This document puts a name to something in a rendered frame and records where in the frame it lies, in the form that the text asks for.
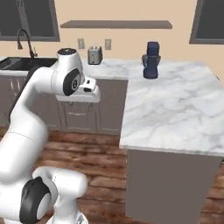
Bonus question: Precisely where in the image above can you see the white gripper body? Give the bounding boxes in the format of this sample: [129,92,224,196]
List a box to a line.
[55,84,102,104]

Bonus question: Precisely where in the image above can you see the grey base cupboards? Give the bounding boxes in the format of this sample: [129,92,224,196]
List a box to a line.
[0,74,130,136]

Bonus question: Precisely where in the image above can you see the silver toaster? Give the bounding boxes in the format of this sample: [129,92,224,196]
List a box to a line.
[87,45,103,66]

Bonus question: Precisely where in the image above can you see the black sink basin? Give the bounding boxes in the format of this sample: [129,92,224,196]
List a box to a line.
[0,57,59,72]

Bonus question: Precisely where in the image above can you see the dark curved tap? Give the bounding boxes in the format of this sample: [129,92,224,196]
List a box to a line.
[17,28,39,59]

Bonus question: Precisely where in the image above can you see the dark framed window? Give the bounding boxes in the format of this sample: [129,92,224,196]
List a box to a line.
[189,0,224,46]
[0,0,61,42]

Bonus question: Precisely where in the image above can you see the grey kitchen island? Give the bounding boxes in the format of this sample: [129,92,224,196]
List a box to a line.
[124,148,224,224]

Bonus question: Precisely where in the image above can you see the grey wall socket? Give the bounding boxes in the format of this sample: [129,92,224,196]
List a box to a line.
[104,38,112,51]
[77,38,86,50]

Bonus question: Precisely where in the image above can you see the brown wall shelf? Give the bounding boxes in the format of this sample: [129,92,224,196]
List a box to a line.
[59,19,173,30]

